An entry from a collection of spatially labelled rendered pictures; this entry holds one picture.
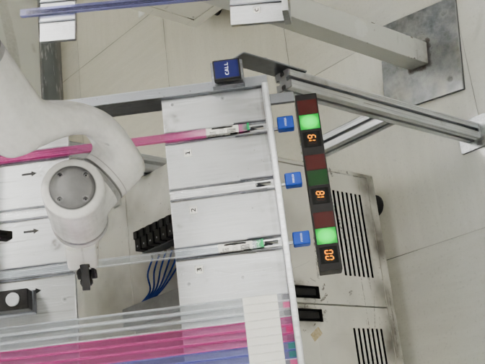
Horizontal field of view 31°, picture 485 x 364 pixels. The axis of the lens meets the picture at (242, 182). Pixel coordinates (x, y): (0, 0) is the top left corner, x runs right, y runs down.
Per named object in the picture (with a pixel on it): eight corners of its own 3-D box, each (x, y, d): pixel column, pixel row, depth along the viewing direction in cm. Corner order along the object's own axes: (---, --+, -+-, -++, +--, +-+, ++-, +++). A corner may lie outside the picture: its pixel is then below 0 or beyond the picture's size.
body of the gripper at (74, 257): (52, 189, 131) (58, 211, 142) (55, 256, 128) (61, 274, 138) (103, 185, 132) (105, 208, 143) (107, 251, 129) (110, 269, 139)
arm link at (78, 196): (83, 173, 130) (37, 217, 127) (77, 140, 118) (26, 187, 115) (124, 211, 129) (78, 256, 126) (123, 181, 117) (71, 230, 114)
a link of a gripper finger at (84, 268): (79, 237, 135) (80, 245, 140) (81, 287, 133) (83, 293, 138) (86, 237, 135) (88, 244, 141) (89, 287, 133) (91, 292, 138)
